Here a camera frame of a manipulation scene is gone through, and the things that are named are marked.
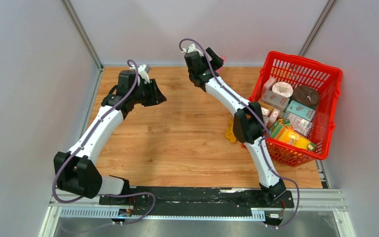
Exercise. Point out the teal snack box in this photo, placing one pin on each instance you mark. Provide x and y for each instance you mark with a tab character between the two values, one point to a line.
300	110

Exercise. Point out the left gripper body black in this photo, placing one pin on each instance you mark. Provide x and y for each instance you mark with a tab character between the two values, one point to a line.
140	95

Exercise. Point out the pink grey snack box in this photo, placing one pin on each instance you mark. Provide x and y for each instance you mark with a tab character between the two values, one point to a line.
274	100

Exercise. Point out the orange juice carton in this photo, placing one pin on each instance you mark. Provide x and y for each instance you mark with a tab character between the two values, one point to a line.
291	137

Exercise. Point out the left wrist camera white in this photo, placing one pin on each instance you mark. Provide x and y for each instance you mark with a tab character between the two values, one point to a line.
143	71

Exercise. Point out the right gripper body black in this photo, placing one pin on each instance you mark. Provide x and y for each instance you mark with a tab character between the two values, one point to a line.
203	62

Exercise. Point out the yellow fried food toy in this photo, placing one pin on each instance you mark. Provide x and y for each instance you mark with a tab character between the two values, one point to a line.
229	132

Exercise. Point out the pink white roll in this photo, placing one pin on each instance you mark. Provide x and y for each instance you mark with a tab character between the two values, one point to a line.
282	88

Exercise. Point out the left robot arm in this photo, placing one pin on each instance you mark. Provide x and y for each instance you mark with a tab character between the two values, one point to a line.
76	170

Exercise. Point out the brown chocolate donut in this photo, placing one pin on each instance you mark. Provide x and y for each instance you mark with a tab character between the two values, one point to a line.
306	95

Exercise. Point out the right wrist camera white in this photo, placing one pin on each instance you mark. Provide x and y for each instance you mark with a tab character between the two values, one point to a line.
192	48

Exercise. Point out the red plastic basket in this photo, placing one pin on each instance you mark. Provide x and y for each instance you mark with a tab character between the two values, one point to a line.
326	80

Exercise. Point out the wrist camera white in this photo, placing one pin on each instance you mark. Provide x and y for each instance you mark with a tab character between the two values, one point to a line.
143	71
192	48

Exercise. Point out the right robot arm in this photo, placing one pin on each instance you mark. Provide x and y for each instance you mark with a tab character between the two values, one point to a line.
248	124

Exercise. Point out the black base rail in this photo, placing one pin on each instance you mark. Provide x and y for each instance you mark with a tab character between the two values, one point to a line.
198	203

